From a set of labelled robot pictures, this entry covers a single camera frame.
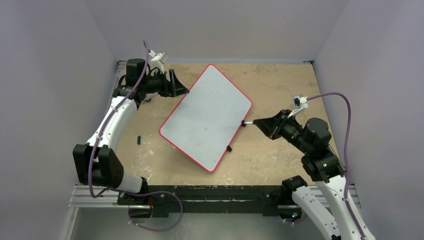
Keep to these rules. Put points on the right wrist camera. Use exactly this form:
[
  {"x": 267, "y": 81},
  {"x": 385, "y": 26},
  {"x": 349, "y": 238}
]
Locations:
[{"x": 300, "y": 104}]

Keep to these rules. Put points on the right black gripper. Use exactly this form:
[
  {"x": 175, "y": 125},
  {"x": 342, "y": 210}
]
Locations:
[{"x": 277, "y": 124}]

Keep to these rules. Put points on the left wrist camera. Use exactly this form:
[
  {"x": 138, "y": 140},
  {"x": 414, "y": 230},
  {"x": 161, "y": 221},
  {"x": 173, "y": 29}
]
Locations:
[{"x": 158, "y": 59}]

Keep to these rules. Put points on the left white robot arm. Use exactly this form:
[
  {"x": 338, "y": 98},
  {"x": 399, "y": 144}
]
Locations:
[{"x": 137, "y": 84}]

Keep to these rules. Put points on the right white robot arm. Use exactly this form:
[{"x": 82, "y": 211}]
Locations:
[{"x": 341, "y": 219}]

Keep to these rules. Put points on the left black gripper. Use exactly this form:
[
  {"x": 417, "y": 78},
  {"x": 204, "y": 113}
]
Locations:
[{"x": 173, "y": 88}]

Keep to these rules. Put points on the aluminium frame rail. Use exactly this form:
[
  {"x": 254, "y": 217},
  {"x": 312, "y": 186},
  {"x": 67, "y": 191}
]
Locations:
[{"x": 96, "y": 195}]

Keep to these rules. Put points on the red framed whiteboard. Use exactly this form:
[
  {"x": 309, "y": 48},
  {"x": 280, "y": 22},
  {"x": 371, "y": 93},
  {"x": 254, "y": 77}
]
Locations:
[{"x": 206, "y": 120}]

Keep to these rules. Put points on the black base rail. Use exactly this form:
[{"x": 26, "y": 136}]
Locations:
[{"x": 267, "y": 200}]

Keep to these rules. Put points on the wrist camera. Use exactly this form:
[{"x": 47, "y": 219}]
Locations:
[
  {"x": 158, "y": 59},
  {"x": 300, "y": 104}
]

